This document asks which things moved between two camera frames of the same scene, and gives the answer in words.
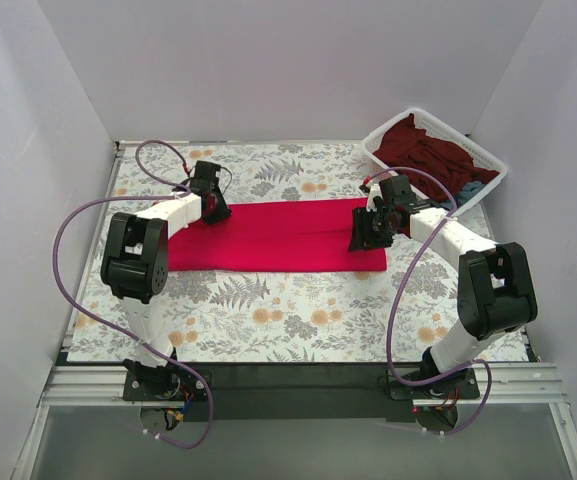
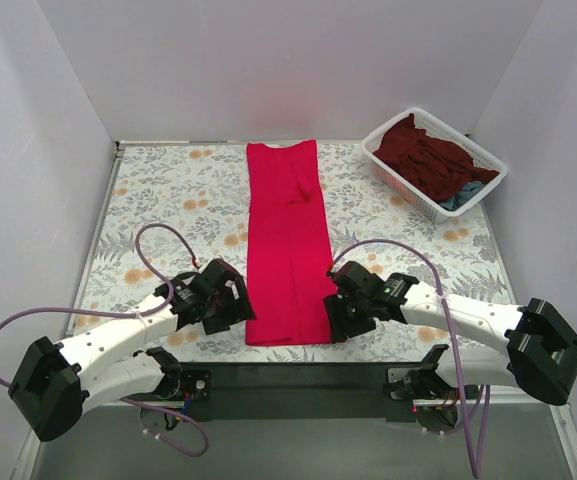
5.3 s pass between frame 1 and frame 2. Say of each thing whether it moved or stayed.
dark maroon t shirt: stayed
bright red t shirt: moved
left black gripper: moved
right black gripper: moved
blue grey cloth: stayed
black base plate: stayed
